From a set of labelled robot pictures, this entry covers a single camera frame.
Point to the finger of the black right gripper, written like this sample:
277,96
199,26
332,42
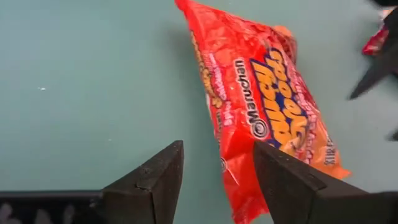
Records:
376,74

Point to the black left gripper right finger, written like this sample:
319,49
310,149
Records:
295,199

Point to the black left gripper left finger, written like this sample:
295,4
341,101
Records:
149,196

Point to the red beef ramen packet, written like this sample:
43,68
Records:
374,43

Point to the orange Saucy Noods packet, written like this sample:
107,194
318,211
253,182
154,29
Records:
258,93

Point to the green table mat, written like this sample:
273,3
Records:
77,93

